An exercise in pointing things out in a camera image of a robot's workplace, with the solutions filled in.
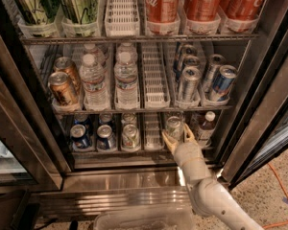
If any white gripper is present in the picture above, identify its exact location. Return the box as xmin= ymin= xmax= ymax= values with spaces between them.
xmin=162 ymin=124 xmax=211 ymax=185

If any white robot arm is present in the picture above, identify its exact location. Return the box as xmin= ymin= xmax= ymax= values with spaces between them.
xmin=162 ymin=124 xmax=264 ymax=230

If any front silver-green soda can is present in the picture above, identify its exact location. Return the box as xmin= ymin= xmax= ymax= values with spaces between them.
xmin=122 ymin=125 xmax=140 ymax=150

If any silver-green soda can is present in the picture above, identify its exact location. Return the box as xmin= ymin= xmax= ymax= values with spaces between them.
xmin=122 ymin=125 xmax=140 ymax=150
xmin=121 ymin=113 xmax=137 ymax=127

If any rear silver-green soda can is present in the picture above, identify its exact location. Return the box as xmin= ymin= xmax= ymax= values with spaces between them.
xmin=121 ymin=113 xmax=137 ymax=127

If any front slim silver can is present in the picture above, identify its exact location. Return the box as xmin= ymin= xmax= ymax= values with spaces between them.
xmin=178 ymin=66 xmax=202 ymax=102

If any slim silver can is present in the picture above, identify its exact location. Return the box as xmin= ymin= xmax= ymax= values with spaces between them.
xmin=173 ymin=43 xmax=199 ymax=72
xmin=178 ymin=66 xmax=202 ymax=102
xmin=176 ymin=55 xmax=201 ymax=81

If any front blue Red Bull can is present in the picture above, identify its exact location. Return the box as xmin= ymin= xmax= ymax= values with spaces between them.
xmin=208 ymin=65 xmax=237 ymax=102

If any front right Pepsi can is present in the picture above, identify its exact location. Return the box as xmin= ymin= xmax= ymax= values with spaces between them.
xmin=97 ymin=125 xmax=117 ymax=151

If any pepsi can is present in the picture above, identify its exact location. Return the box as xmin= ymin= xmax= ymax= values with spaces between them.
xmin=74 ymin=114 xmax=93 ymax=135
xmin=97 ymin=125 xmax=117 ymax=151
xmin=98 ymin=113 xmax=115 ymax=131
xmin=70 ymin=125 xmax=91 ymax=149

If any rear right Pepsi can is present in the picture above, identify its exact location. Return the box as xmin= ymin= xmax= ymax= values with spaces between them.
xmin=98 ymin=113 xmax=115 ymax=131

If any middle slim silver can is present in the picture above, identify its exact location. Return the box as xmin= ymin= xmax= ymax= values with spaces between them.
xmin=176 ymin=55 xmax=201 ymax=81

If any rear silver Red Bull can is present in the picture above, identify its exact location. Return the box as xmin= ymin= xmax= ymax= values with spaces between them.
xmin=202 ymin=54 xmax=227 ymax=93

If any steel fridge door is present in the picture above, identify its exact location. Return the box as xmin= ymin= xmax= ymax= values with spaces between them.
xmin=222 ymin=49 xmax=288 ymax=188

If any rear slim silver can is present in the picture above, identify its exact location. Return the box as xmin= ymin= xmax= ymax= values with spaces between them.
xmin=173 ymin=43 xmax=199 ymax=72

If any rear left Pepsi can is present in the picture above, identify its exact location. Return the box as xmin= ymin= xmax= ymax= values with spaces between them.
xmin=74 ymin=114 xmax=93 ymax=135

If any front left Pepsi can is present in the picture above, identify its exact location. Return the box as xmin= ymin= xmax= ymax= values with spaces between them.
xmin=70 ymin=125 xmax=91 ymax=149

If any steel fridge base grille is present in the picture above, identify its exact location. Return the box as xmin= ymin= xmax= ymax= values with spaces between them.
xmin=31 ymin=167 xmax=190 ymax=221

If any front gold can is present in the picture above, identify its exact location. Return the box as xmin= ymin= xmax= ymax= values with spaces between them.
xmin=48 ymin=72 xmax=78 ymax=106

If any gold can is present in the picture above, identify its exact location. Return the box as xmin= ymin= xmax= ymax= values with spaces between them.
xmin=48 ymin=72 xmax=78 ymax=106
xmin=54 ymin=57 xmax=81 ymax=93

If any rear gold can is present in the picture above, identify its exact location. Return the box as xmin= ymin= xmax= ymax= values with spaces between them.
xmin=54 ymin=57 xmax=81 ymax=93

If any middle Coca-Cola can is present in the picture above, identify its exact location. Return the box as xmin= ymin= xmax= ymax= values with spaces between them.
xmin=183 ymin=0 xmax=221 ymax=22

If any coca-cola can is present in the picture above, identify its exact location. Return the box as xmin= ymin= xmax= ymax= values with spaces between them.
xmin=145 ymin=0 xmax=179 ymax=23
xmin=183 ymin=0 xmax=221 ymax=22
xmin=225 ymin=0 xmax=264 ymax=21

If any left Coca-Cola can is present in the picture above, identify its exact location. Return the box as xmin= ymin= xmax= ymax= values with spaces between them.
xmin=145 ymin=0 xmax=179 ymax=23

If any right Coca-Cola can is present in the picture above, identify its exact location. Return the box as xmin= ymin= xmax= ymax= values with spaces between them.
xmin=225 ymin=0 xmax=264 ymax=21

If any left glass fridge door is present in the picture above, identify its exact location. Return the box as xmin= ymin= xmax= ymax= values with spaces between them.
xmin=0 ymin=16 xmax=73 ymax=195

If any right green tall can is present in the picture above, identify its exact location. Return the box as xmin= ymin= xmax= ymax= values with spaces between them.
xmin=60 ymin=0 xmax=98 ymax=25

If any green tall can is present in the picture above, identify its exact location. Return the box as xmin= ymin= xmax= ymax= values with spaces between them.
xmin=14 ymin=0 xmax=60 ymax=25
xmin=60 ymin=0 xmax=98 ymax=25

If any left green tall can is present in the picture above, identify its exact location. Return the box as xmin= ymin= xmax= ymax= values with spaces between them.
xmin=14 ymin=0 xmax=60 ymax=25

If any empty white bottom tray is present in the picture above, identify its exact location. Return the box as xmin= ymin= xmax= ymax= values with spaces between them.
xmin=144 ymin=113 xmax=164 ymax=151

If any brown drink bottle white cap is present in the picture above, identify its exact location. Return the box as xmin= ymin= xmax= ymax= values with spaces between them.
xmin=191 ymin=111 xmax=216 ymax=147

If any empty white middle tray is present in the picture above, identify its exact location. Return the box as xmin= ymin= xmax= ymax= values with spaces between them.
xmin=141 ymin=42 xmax=170 ymax=109

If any front right water bottle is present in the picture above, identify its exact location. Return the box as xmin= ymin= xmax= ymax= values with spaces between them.
xmin=114 ymin=52 xmax=138 ymax=109

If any water bottle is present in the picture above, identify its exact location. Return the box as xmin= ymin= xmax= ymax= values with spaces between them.
xmin=84 ymin=44 xmax=107 ymax=67
xmin=114 ymin=52 xmax=138 ymax=109
xmin=79 ymin=54 xmax=107 ymax=111
xmin=116 ymin=42 xmax=138 ymax=62

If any rear right water bottle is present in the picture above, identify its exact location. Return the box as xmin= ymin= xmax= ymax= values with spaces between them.
xmin=116 ymin=42 xmax=138 ymax=62

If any front left water bottle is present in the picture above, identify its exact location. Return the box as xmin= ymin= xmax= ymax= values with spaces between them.
xmin=79 ymin=54 xmax=107 ymax=111

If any rear left water bottle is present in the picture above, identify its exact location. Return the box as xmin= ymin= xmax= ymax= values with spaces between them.
xmin=84 ymin=44 xmax=107 ymax=67

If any orange extension cable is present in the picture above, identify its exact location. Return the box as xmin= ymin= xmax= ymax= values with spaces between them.
xmin=262 ymin=162 xmax=288 ymax=230

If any top wire shelf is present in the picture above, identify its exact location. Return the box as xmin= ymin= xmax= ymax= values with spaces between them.
xmin=20 ymin=34 xmax=260 ymax=45

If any wire shelf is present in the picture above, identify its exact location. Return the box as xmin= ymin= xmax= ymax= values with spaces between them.
xmin=54 ymin=105 xmax=233 ymax=116
xmin=20 ymin=34 xmax=260 ymax=45

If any middle wire shelf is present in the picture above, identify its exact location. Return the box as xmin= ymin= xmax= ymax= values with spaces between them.
xmin=54 ymin=105 xmax=233 ymax=116

